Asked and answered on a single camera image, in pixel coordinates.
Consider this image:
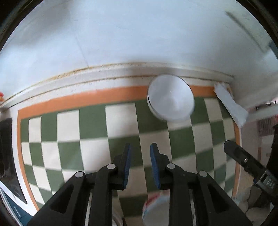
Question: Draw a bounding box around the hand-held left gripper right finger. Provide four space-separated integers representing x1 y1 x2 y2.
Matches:
150 143 253 226

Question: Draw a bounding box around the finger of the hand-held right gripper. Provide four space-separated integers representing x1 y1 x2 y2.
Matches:
268 124 278 168
223 140 268 185

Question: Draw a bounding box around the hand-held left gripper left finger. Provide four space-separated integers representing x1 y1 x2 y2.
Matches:
27 143 132 226

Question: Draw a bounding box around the floral print white bowl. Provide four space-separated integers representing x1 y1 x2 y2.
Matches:
142 191 170 226

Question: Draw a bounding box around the tall white bowl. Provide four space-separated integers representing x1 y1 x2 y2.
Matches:
147 74 195 122

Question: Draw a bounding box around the sliding glass door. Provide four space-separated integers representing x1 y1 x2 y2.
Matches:
248 102 278 168

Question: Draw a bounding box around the white folded cloth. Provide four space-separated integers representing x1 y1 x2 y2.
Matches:
214 83 248 127

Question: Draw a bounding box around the green checkered mat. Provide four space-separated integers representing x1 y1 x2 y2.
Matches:
17 85 240 212

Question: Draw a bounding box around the black gas stove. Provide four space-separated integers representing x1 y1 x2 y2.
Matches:
0 118 28 204

